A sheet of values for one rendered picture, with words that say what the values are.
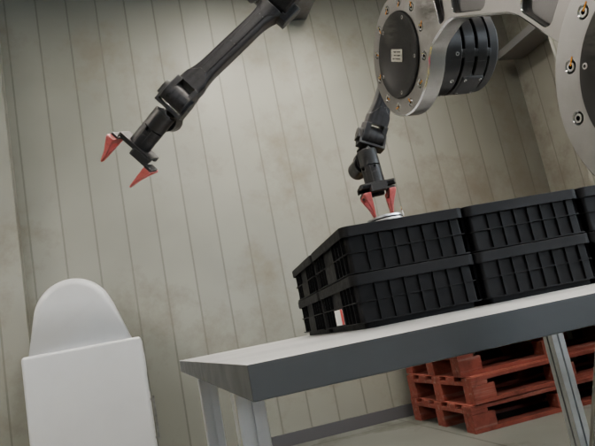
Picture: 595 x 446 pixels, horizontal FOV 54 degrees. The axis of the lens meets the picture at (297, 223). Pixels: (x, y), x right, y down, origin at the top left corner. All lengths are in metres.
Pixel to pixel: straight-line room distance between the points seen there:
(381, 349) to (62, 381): 2.76
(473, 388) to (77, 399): 2.10
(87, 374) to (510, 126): 3.72
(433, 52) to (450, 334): 0.42
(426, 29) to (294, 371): 0.54
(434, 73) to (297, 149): 3.46
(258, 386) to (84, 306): 2.76
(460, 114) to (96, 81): 2.81
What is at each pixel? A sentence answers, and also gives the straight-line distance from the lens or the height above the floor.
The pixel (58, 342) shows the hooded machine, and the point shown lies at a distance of 3.38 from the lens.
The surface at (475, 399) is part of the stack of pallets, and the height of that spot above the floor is 0.18.
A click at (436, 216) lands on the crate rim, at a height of 0.92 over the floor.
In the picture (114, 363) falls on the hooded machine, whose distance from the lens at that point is 3.31.
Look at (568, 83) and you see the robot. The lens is 0.65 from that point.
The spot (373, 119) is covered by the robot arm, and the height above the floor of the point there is 1.27.
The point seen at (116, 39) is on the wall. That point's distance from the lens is 4.57.
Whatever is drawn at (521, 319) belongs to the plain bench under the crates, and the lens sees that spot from 0.78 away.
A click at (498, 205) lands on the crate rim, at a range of 1.44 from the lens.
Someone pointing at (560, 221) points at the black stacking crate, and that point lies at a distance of 1.53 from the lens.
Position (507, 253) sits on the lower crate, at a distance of 1.43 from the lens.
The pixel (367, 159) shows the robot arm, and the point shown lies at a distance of 1.68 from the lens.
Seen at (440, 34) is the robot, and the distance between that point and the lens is 0.91.
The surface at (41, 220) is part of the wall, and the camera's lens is 4.13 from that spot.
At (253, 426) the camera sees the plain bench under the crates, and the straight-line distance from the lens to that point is 1.25.
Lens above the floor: 0.73
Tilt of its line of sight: 10 degrees up
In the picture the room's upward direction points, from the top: 11 degrees counter-clockwise
